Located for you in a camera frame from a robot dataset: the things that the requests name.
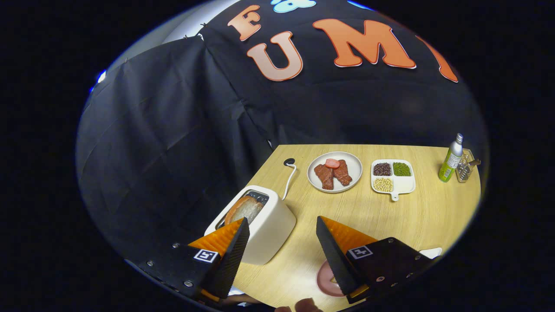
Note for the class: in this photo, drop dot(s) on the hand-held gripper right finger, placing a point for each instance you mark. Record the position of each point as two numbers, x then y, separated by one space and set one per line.
334 260

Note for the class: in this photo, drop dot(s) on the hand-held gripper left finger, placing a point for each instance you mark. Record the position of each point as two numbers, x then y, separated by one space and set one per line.
234 260

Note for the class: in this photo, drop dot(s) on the brown toast slice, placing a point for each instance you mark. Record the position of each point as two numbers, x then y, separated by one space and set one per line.
247 210

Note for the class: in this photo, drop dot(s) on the pink plate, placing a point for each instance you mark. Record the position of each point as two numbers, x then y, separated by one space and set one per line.
325 279

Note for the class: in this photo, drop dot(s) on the white toaster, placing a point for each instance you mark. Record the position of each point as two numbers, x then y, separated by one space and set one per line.
273 225

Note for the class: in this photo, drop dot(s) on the brown meat piece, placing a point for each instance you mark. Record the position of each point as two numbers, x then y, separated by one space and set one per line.
342 173
324 177

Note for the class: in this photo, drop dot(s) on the yellow soybeans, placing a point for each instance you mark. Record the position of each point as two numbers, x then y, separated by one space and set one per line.
383 184

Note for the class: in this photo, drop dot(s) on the grey round plate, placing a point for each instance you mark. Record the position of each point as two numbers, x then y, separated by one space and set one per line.
353 167

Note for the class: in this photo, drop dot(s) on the pink sausage slice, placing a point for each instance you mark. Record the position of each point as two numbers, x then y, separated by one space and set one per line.
332 163

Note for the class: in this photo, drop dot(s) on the white oblong plate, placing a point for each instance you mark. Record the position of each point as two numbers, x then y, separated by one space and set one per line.
431 252

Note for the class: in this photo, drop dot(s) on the dark red beans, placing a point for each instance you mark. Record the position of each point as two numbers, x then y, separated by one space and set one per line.
382 169

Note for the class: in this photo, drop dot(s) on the white divided dish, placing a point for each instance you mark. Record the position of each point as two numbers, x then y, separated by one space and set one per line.
405 184

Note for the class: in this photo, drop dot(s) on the green mung beans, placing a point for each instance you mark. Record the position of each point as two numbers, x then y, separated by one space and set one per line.
402 169

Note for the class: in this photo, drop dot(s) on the black backdrop cloth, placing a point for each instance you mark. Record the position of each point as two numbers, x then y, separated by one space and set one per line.
173 130

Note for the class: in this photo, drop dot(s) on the green label metal bottle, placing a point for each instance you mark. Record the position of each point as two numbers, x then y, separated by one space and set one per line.
448 167

